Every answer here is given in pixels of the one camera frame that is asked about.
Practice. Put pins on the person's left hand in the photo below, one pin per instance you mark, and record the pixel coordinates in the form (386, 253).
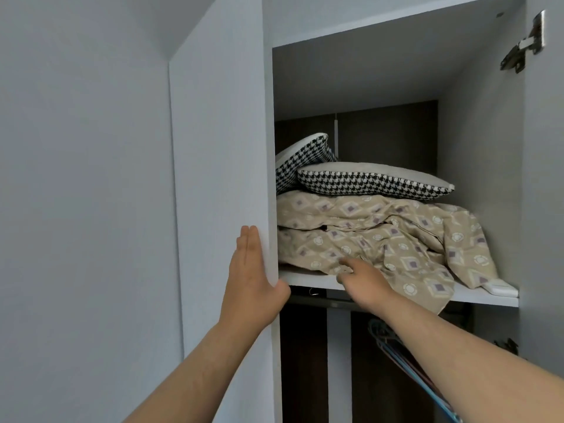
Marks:
(249, 290)

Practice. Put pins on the person's right hand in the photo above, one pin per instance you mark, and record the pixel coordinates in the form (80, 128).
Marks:
(368, 284)

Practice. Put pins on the person's left thumb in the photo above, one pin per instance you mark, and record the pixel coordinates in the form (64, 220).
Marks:
(282, 291)

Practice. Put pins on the person's right fingers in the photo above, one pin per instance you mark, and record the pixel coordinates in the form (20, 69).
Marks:
(350, 270)

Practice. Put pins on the beige patterned duvet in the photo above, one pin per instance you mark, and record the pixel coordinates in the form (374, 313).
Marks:
(396, 233)

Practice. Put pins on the person's left forearm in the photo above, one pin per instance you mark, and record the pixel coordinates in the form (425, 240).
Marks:
(207, 374)

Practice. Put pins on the person's right forearm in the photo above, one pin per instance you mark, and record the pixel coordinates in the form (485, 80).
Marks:
(462, 356)

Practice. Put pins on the white wardrobe shelf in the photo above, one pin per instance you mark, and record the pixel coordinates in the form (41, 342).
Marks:
(308, 279)

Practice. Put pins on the long houndstooth pillow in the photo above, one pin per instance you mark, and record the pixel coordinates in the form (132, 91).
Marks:
(374, 180)

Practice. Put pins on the bundle of coloured clothes hangers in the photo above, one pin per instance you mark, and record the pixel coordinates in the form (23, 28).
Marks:
(409, 370)

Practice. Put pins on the small houndstooth pillow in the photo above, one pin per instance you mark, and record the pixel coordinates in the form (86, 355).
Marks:
(304, 158)

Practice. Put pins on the white remote control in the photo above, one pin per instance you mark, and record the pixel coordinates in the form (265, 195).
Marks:
(500, 288)

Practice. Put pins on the white wardrobe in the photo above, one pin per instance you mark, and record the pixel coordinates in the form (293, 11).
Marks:
(476, 149)

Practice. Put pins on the small metal door hinge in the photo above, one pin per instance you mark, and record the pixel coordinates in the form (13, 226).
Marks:
(507, 346)

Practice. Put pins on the white hinged wardrobe door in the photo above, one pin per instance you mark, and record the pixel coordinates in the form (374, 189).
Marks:
(546, 193)

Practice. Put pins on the large metal door hinge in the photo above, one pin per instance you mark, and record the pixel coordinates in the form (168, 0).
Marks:
(526, 43)

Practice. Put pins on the metal clothes rail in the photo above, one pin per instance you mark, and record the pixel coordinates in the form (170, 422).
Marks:
(321, 301)

